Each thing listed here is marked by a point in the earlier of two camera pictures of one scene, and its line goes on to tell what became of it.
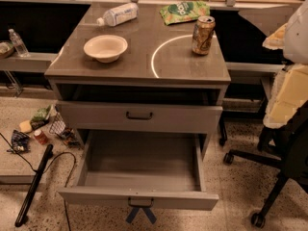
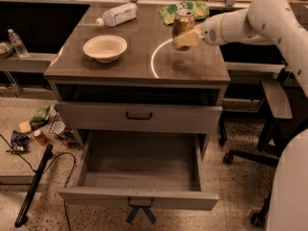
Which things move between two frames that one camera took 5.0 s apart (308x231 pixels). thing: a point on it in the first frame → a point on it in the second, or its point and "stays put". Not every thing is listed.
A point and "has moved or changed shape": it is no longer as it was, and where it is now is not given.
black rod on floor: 34,186 stays put
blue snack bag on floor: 20,142 stays put
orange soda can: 202,35 has moved or changed shape
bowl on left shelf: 7,49 stays put
